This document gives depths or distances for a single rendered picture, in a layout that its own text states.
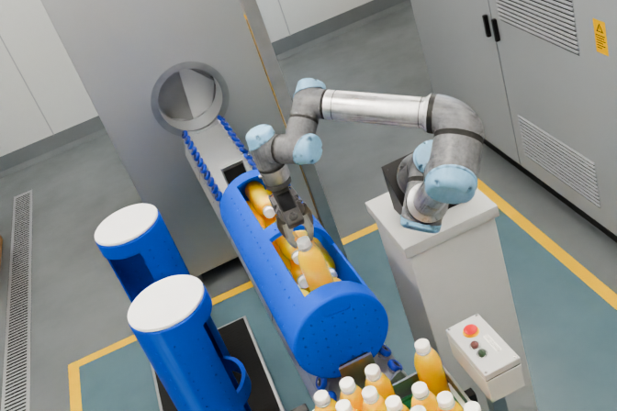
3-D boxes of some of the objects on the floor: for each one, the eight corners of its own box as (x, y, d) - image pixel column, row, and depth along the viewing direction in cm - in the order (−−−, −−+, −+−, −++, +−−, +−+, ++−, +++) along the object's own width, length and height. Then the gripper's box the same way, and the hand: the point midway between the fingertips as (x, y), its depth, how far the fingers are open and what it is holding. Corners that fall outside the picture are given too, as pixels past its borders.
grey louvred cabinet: (504, 85, 538) (463, -125, 466) (748, 230, 353) (743, -81, 281) (435, 116, 531) (383, -92, 459) (647, 280, 347) (615, -25, 275)
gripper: (290, 162, 208) (314, 225, 219) (252, 181, 207) (278, 242, 217) (301, 175, 201) (325, 238, 212) (261, 194, 199) (287, 257, 210)
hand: (303, 241), depth 211 cm, fingers closed on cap, 4 cm apart
